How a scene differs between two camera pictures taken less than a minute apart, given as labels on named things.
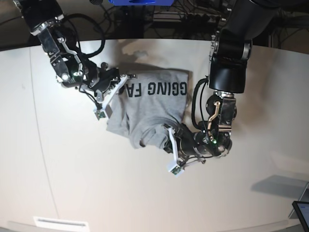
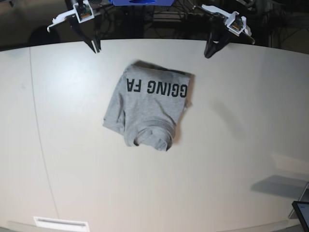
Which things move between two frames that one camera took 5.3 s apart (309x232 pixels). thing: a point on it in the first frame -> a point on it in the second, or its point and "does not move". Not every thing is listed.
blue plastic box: x=142 y=2 does not move
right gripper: x=186 y=136 -> x=219 y=36
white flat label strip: x=61 y=223 does not move
